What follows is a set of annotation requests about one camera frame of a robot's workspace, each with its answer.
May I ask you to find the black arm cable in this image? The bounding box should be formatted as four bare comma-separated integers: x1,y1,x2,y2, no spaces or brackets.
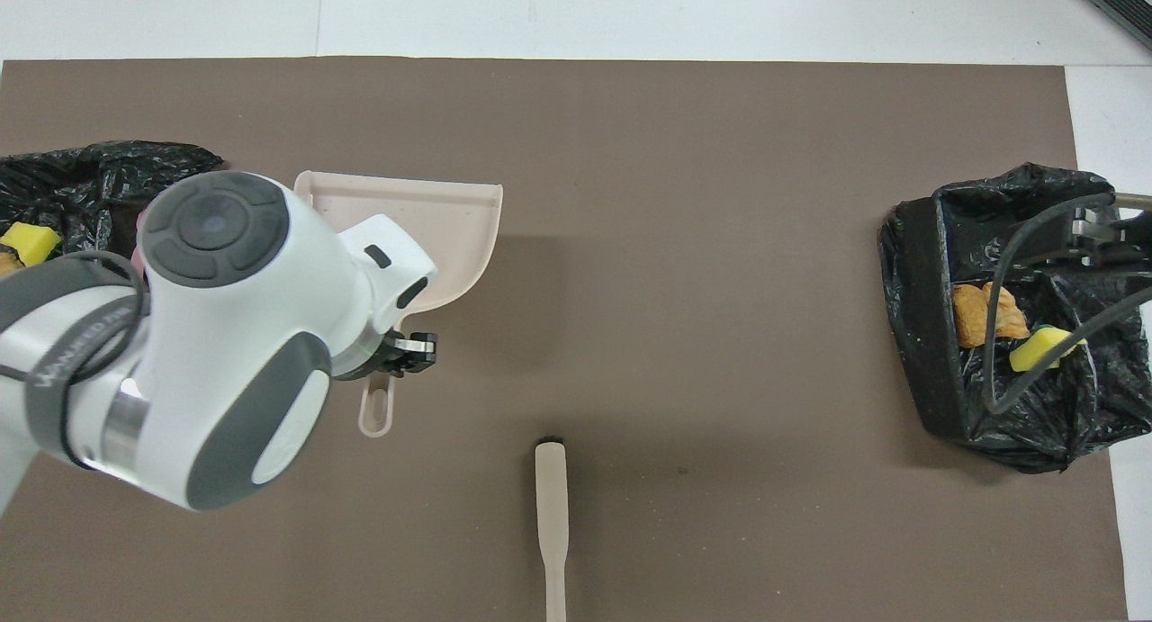
983,192,1152,416
0,249,149,465

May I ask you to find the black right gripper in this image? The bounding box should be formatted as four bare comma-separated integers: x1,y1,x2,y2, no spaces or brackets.
1067,206,1152,265

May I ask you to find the brown paper table mat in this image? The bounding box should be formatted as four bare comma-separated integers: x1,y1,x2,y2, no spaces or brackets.
0,57,1131,622

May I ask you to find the black bag-lined pink bin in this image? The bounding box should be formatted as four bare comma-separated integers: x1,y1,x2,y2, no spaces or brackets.
0,140,224,261

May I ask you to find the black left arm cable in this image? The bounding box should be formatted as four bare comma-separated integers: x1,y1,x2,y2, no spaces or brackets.
0,249,149,465

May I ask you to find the yellow sponge with green pad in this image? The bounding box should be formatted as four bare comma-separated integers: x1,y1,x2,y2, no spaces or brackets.
1008,326,1088,373

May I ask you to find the black bag-lined trash bin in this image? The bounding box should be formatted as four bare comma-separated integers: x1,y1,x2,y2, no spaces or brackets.
877,163,1152,474

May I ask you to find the small yellow sponge piece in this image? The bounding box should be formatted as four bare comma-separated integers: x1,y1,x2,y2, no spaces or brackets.
0,223,62,267

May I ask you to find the brown breaded nugget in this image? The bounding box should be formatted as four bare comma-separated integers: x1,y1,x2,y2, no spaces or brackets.
952,284,991,349

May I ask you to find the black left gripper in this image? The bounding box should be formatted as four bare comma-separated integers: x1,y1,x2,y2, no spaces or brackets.
364,331,439,377

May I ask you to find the beige plastic dustpan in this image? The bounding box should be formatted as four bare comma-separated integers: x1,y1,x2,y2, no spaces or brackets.
293,170,504,439

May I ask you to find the beige brush with black bristles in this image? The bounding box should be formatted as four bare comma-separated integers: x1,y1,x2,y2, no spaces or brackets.
535,437,570,622

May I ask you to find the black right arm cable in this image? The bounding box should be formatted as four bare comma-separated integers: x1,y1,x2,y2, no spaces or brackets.
983,192,1152,416

